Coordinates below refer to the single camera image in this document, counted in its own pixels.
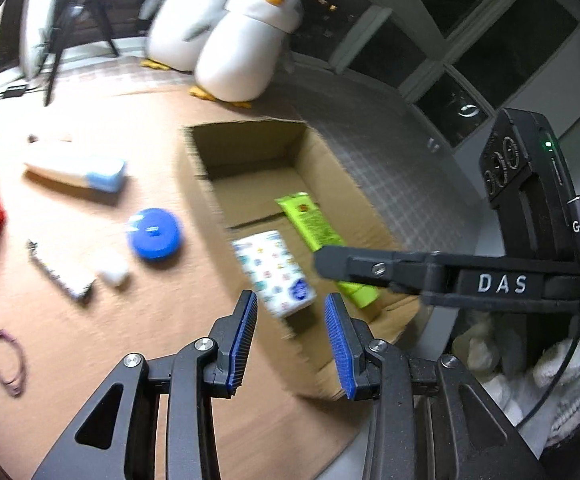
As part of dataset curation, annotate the white window frame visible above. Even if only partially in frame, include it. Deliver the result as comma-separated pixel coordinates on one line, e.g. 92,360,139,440
290,0,580,161

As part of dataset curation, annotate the cardboard box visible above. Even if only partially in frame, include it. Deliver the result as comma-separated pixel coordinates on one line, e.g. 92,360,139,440
182,119,423,403

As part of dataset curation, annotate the grey checked mat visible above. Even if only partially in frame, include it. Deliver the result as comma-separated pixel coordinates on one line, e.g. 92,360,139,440
0,50,483,271

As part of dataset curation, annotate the white and blue tube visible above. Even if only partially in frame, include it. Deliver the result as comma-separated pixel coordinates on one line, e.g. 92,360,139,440
24,152,128,193

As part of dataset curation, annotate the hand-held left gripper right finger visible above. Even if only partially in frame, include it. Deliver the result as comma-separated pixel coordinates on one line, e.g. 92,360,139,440
324,294,550,480

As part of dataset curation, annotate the ring light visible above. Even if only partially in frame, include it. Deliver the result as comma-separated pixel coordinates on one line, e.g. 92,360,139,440
20,0,78,81

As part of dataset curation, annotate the blue round lid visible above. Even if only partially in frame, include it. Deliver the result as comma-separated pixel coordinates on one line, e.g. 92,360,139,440
126,207,183,261

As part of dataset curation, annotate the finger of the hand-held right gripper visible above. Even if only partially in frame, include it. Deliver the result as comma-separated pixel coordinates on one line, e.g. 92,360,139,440
314,244,445,306

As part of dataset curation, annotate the small white object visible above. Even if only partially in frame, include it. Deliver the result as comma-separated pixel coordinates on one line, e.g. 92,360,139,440
94,252,131,286

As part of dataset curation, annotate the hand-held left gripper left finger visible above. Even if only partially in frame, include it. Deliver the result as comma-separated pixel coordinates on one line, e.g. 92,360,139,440
30,290,259,480

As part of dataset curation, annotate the white printed tissue pack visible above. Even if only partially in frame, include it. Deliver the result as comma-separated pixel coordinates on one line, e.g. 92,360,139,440
231,230,315,318

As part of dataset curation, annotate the patterned strip packet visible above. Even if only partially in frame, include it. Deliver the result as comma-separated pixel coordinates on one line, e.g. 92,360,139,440
26,239,96,301

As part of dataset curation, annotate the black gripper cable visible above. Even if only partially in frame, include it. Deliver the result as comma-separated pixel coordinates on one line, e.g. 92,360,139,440
514,255,580,431

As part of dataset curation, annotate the person's right hand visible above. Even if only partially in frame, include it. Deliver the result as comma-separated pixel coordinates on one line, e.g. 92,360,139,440
450,315,580,448

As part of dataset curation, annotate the black tripod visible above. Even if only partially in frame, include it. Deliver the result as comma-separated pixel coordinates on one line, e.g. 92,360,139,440
42,0,121,108

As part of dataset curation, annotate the tan felt mat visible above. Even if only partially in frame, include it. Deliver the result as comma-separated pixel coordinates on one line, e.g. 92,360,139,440
0,77,371,480

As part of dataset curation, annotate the white penguin plush toy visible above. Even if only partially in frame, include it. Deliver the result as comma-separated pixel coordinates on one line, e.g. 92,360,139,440
190,0,304,108
140,0,243,73

